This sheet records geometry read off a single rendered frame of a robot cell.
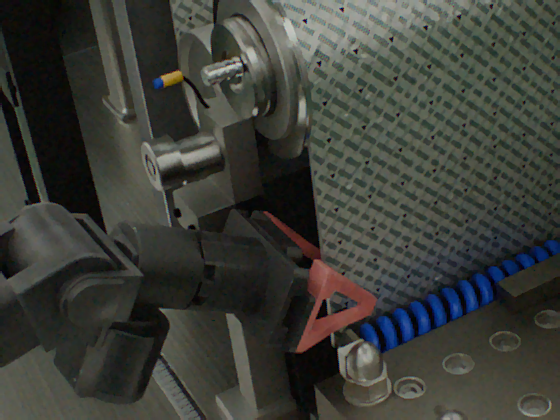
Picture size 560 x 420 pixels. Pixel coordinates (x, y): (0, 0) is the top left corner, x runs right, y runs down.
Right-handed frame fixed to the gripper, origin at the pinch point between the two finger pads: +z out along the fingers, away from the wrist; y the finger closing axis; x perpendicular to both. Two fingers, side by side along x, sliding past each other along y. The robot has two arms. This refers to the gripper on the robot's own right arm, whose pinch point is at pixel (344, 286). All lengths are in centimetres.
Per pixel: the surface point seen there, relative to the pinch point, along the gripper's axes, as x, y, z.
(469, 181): 10.4, 0.4, 7.7
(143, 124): -2.6, -41.2, 0.1
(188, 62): 9.5, -22.6, -7.1
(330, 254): 2.7, 0.3, -2.8
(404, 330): -1.6, 3.5, 4.5
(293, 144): 10.1, -1.5, -8.4
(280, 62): 15.7, -0.9, -12.2
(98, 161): -16, -65, 7
